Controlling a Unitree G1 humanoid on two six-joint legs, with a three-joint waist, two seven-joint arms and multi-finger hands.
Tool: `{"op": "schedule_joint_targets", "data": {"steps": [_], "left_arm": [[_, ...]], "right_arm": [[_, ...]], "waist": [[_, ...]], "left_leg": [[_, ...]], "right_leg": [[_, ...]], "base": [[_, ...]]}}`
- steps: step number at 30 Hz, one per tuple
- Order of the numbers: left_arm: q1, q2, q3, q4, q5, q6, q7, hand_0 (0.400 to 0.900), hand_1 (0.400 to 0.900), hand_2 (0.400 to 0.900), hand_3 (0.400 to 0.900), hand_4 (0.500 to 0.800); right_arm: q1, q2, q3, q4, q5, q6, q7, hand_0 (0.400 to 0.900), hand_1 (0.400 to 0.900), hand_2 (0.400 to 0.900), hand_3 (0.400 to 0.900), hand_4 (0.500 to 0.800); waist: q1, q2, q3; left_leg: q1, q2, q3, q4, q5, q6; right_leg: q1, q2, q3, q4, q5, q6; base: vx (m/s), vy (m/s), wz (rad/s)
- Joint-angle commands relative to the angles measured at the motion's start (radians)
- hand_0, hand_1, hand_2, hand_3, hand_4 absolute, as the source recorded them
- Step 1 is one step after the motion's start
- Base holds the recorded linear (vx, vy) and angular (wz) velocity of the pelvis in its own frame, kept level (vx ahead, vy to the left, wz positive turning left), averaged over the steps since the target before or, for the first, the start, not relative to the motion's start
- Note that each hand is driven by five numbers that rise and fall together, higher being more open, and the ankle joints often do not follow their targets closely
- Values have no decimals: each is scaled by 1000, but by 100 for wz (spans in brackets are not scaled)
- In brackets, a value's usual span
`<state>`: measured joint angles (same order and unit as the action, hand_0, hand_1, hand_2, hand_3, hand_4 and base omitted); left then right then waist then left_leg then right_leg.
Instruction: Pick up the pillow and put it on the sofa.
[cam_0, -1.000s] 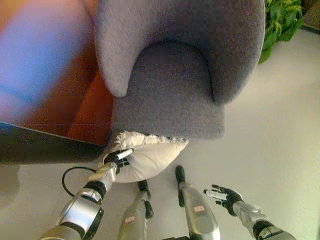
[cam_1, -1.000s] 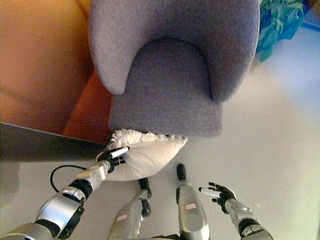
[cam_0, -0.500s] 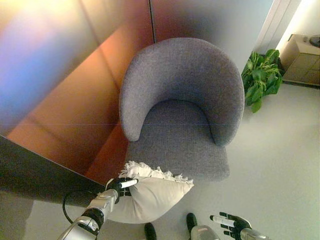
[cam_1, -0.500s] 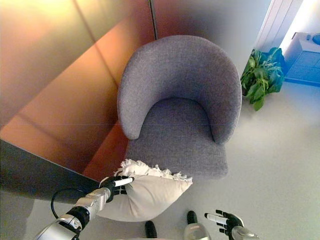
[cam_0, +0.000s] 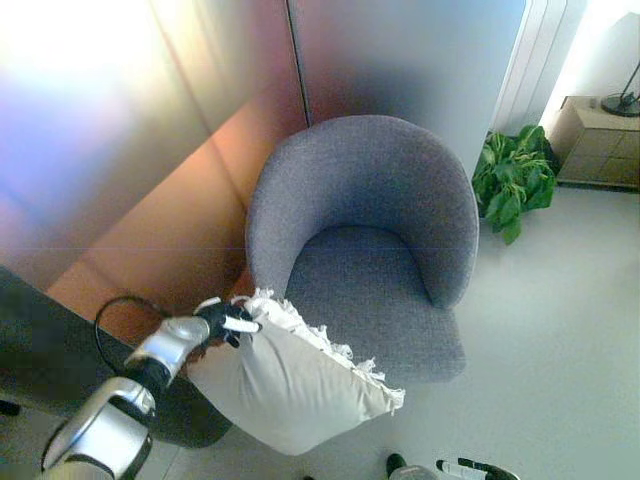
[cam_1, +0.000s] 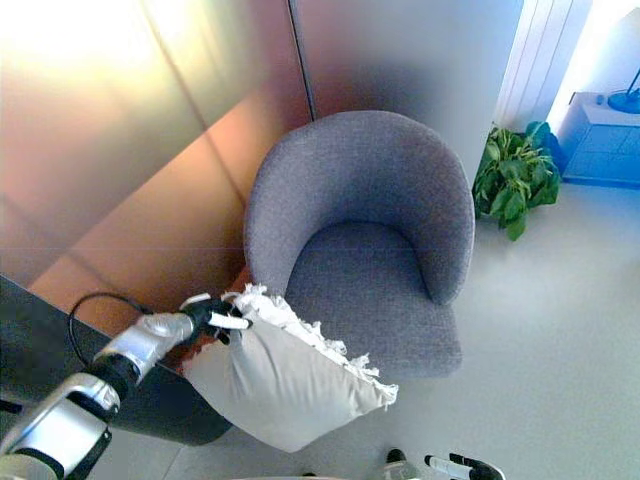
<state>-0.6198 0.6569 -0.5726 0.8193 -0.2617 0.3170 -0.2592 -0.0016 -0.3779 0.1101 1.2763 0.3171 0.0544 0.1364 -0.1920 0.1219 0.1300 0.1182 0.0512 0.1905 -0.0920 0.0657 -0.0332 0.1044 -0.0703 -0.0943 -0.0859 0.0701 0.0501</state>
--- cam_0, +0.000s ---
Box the silver robot leg black foot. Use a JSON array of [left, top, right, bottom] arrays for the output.
[[386, 452, 437, 480]]

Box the grey fabric tub armchair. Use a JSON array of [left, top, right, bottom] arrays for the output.
[[245, 114, 481, 387]]

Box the dark rounded table top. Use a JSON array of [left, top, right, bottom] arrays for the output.
[[0, 264, 234, 449]]

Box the white ruffled pillow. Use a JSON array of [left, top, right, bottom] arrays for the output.
[[187, 287, 407, 457]]

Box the white door frame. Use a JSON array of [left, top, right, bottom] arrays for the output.
[[492, 0, 582, 136]]

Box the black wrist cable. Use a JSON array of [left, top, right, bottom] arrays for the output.
[[94, 296, 174, 386]]

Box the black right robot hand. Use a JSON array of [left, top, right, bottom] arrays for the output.
[[436, 457, 507, 480]]

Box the low drawer cabinet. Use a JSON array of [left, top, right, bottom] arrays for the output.
[[549, 94, 640, 191]]

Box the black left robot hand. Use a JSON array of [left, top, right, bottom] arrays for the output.
[[194, 297, 264, 349]]

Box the green leafy potted plant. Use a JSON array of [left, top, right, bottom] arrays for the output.
[[472, 124, 558, 245]]

